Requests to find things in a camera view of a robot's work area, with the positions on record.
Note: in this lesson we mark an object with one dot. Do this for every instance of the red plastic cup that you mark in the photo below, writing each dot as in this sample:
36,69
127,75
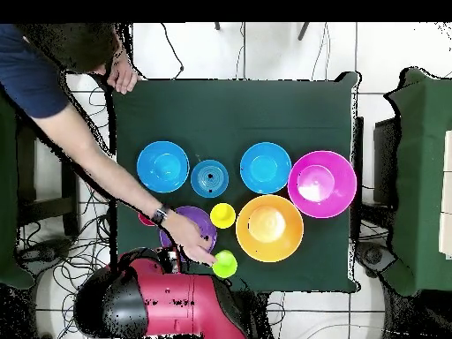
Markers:
144,219

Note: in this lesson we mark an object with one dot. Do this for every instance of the dark green tablecloth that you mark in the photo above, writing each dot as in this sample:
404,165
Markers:
229,113

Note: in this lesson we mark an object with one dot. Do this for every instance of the large orange plastic bowl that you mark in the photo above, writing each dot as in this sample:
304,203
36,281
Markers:
269,229

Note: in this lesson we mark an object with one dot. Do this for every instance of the black computer tower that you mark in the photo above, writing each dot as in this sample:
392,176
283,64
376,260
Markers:
386,159

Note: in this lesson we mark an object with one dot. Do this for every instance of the dark wooden stool frame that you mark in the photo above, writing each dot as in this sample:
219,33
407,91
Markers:
358,159
70,204

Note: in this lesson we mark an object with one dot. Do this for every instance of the person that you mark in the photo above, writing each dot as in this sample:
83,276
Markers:
24,70

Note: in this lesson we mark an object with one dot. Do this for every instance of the purple plastic bowl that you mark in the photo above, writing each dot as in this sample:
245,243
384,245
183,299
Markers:
202,219

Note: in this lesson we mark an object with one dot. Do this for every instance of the small teal blue bowl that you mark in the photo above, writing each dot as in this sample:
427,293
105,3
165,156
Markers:
203,180

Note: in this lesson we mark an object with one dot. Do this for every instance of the green plastic cup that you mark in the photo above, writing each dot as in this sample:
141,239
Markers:
226,265

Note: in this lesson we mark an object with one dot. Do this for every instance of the black wristwatch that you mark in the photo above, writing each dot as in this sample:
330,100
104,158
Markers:
160,214

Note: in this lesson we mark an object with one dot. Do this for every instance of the person's left hand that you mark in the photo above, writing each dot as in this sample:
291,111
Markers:
123,76

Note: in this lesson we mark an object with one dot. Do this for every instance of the person's right forearm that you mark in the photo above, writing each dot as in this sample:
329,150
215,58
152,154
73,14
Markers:
123,183

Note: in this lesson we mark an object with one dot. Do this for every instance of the green cloth covered side table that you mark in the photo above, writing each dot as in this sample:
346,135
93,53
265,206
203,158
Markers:
7,212
423,176

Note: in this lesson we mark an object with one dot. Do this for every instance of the large pink plastic bowl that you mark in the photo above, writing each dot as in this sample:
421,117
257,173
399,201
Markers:
322,183

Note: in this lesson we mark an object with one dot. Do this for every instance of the yellow plastic cup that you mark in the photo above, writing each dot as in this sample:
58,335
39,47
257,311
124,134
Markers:
222,215

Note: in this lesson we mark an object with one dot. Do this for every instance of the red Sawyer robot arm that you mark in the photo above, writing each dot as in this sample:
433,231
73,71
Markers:
176,300

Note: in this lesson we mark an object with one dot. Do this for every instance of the person's right hand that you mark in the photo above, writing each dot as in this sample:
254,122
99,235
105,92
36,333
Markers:
189,235

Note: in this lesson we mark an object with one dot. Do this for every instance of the blue plastic bowl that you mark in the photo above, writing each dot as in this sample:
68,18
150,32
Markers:
265,168
162,166

